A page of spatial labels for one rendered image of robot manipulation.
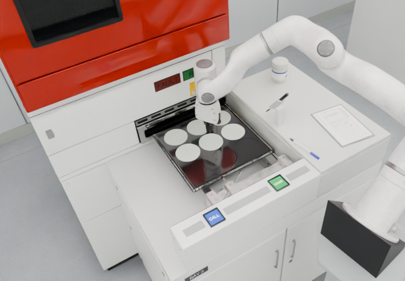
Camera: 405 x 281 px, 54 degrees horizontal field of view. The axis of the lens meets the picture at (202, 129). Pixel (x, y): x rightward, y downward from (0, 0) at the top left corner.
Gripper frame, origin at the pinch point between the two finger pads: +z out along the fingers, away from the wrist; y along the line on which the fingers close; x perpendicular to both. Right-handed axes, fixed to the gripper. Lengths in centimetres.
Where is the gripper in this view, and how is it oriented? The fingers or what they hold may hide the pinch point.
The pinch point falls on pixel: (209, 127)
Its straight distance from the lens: 166.8
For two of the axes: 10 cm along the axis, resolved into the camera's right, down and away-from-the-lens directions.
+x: 4.8, -6.2, 6.2
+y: 8.7, 2.8, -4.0
